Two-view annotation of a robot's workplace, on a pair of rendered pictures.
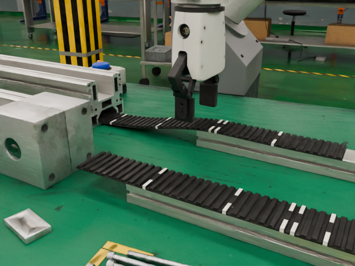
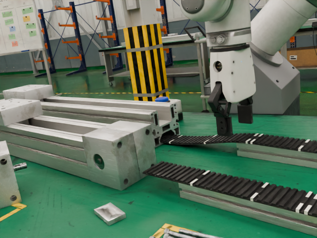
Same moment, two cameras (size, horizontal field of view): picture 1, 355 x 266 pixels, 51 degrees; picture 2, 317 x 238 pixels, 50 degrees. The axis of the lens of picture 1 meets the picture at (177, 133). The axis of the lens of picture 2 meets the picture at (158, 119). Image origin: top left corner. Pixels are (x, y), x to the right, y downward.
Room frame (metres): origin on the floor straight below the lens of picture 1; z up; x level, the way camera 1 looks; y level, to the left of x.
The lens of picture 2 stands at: (-0.09, -0.04, 1.05)
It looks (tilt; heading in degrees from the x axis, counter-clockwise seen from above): 15 degrees down; 14
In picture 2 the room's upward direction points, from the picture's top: 8 degrees counter-clockwise
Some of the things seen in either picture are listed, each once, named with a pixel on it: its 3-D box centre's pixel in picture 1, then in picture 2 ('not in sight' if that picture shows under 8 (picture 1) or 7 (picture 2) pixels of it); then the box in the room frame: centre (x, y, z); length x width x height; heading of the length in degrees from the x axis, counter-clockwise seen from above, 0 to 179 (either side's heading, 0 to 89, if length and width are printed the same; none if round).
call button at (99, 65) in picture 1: (101, 67); (162, 101); (0.85, 0.17, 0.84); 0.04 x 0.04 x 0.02
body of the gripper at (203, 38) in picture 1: (198, 39); (231, 71); (0.58, -0.03, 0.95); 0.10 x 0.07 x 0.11; 151
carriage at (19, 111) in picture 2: not in sight; (10, 115); (0.71, 0.58, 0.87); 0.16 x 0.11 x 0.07; 61
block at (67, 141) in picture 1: (51, 133); (125, 150); (0.50, 0.18, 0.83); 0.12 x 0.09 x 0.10; 151
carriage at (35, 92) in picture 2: not in sight; (29, 97); (1.00, 0.70, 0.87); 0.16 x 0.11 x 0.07; 61
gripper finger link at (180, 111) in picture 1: (180, 102); (220, 121); (0.54, -0.01, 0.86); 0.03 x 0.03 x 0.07; 61
